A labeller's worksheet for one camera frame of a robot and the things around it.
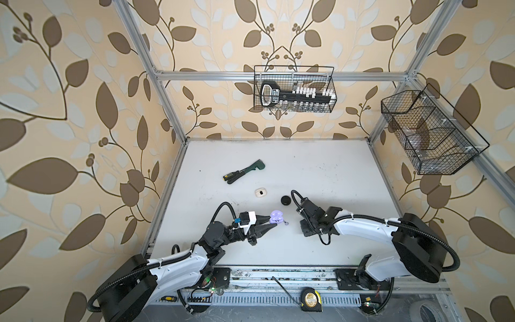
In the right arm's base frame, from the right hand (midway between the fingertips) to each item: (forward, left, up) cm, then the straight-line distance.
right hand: (307, 228), depth 87 cm
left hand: (-6, +15, +23) cm, 28 cm away
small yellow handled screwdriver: (-23, +53, +1) cm, 58 cm away
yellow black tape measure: (-26, +3, +3) cm, 26 cm away
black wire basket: (+18, -45, +34) cm, 60 cm away
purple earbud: (+3, +9, 0) cm, 10 cm away
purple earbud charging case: (-4, +15, +23) cm, 27 cm away
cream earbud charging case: (+18, +20, +2) cm, 27 cm away
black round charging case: (+15, +8, -1) cm, 17 cm away
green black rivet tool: (+36, +21, +1) cm, 41 cm away
